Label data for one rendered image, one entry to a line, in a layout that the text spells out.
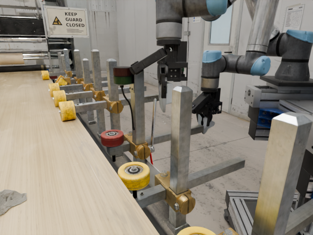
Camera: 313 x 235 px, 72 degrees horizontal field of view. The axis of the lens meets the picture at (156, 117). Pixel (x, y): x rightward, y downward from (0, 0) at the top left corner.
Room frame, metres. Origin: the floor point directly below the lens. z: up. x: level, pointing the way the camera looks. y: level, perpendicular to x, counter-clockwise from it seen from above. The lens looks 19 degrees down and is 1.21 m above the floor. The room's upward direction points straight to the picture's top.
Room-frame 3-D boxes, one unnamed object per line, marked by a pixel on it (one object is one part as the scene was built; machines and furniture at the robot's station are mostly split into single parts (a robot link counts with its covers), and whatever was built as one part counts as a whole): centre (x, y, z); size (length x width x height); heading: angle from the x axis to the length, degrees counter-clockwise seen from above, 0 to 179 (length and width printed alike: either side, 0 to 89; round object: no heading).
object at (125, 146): (0.80, -0.01, 0.84); 0.43 x 0.03 x 0.04; 120
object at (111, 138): (0.70, 0.16, 0.85); 0.08 x 0.08 x 0.11
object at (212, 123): (0.91, -0.24, 0.86); 0.06 x 0.03 x 0.09; 120
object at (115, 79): (0.69, 0.11, 1.10); 0.06 x 0.06 x 0.02
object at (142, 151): (0.73, 0.08, 0.85); 0.14 x 0.06 x 0.05; 30
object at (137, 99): (0.71, 0.06, 0.90); 0.04 x 0.04 x 0.48; 30
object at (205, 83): (0.93, -0.23, 1.05); 0.08 x 0.08 x 0.05
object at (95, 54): (1.14, 0.31, 0.94); 0.04 x 0.04 x 0.48; 30
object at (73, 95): (1.21, 0.29, 0.95); 0.50 x 0.04 x 0.04; 120
